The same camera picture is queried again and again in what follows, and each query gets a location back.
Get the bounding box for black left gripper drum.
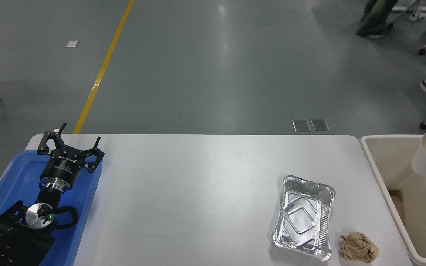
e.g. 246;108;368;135
40;149;87;190

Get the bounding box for blue plastic tray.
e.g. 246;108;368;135
0;150;104;266

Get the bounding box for silver floor plate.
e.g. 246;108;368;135
311;118;330;131
292;119;311;132

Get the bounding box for rectangular aluminium foil tray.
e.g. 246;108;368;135
271;175;336;262

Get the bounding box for crumpled tan paper ball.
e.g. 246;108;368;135
340;232;380;264

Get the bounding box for large pale plastic bin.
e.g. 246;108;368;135
360;134;426;266

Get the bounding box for person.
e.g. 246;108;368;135
356;0;399;39

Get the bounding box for white chair base with casters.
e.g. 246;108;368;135
387;0;426;31

